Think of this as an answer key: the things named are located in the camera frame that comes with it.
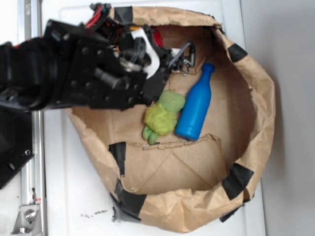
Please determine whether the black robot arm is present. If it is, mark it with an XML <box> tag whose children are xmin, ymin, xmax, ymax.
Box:
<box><xmin>0</xmin><ymin>19</ymin><xmax>196</xmax><ymax>111</ymax></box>

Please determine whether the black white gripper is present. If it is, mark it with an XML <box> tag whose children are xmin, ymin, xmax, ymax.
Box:
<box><xmin>108</xmin><ymin>24</ymin><xmax>197</xmax><ymax>110</ymax></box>

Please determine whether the green plush toy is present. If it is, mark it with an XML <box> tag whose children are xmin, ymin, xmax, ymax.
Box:
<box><xmin>142</xmin><ymin>90</ymin><xmax>186</xmax><ymax>145</ymax></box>

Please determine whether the blue plastic bottle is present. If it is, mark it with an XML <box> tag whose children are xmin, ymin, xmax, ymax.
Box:
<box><xmin>175</xmin><ymin>63</ymin><xmax>215</xmax><ymax>141</ymax></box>

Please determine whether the aluminium rail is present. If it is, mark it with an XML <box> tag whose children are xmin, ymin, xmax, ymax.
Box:
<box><xmin>18</xmin><ymin>0</ymin><xmax>48</xmax><ymax>236</ymax></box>

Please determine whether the metal corner bracket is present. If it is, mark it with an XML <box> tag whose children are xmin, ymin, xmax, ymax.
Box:
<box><xmin>10</xmin><ymin>205</ymin><xmax>43</xmax><ymax>236</ymax></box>

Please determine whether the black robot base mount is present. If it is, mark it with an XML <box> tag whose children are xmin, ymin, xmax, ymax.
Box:
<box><xmin>0</xmin><ymin>109</ymin><xmax>34</xmax><ymax>189</ymax></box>

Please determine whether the brown paper bag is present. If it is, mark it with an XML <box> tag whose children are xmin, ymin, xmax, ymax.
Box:
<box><xmin>66</xmin><ymin>6</ymin><xmax>276</xmax><ymax>233</ymax></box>

